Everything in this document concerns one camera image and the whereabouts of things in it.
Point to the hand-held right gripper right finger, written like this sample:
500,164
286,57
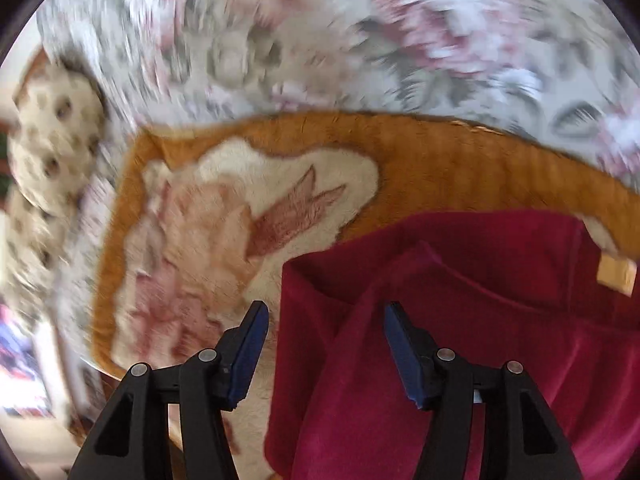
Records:
405,355

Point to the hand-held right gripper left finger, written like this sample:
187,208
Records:
247,355

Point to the dark red sweater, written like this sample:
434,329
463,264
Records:
500,335

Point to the orange floral plush blanket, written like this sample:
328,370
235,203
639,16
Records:
225,210

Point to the colourful printed cloth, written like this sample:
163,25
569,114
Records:
20,360

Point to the cream spotted pillow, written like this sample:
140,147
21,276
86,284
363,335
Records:
60,135
30,240

